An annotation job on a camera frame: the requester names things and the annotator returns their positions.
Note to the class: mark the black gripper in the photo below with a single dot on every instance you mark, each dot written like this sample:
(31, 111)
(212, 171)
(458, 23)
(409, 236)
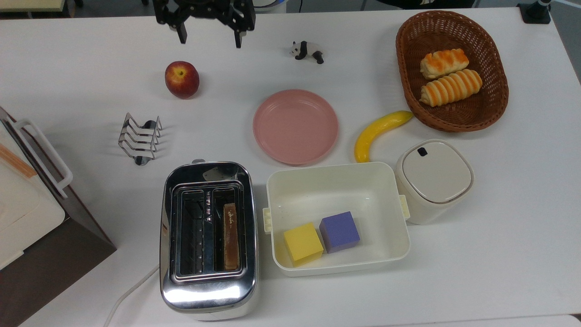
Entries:
(206, 8)

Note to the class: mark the cream toaster oven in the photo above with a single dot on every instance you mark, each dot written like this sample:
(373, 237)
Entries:
(27, 213)

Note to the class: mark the cream and chrome toaster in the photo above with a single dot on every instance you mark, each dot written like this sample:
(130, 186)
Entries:
(209, 293)

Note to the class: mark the red apple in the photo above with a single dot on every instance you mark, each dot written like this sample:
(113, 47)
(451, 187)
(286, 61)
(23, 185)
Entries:
(181, 81)

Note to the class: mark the white round object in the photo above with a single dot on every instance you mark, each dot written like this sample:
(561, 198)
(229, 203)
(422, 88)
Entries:
(271, 5)

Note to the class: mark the panda figurine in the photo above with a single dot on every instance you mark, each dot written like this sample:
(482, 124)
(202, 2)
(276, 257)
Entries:
(302, 49)

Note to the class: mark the pink plate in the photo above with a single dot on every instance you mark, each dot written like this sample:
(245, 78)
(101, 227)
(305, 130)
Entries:
(295, 127)

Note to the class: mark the metal toast rack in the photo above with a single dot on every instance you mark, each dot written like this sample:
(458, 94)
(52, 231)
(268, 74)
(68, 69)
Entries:
(138, 138)

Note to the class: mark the pale yellow board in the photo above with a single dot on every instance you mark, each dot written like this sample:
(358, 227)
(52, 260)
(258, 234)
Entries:
(32, 4)

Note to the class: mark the yellow toy banana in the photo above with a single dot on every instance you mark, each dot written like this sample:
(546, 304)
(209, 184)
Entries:
(376, 131)

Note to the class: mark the brown wicker basket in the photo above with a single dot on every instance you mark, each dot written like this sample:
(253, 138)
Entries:
(408, 41)

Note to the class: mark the brown bread slice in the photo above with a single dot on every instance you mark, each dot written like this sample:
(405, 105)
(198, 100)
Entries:
(231, 236)

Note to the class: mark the white plastic container box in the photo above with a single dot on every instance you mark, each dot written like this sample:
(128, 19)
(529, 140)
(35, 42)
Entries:
(372, 190)

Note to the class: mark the yellow foam cube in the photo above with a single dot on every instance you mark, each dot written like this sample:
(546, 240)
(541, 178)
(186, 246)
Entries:
(302, 243)

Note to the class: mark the orange glazed bread roll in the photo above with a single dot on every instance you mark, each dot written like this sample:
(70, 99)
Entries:
(444, 63)

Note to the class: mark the purple foam cube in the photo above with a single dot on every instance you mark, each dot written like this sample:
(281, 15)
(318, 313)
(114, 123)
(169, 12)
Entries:
(339, 231)

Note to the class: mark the striped bread roll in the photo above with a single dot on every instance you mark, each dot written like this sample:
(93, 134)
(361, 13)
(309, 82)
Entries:
(451, 87)

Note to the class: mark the cream lidded canister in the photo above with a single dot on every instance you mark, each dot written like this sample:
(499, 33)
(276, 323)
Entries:
(433, 177)

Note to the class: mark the black camera stand base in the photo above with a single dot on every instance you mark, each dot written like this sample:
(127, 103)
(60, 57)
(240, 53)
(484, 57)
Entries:
(535, 12)

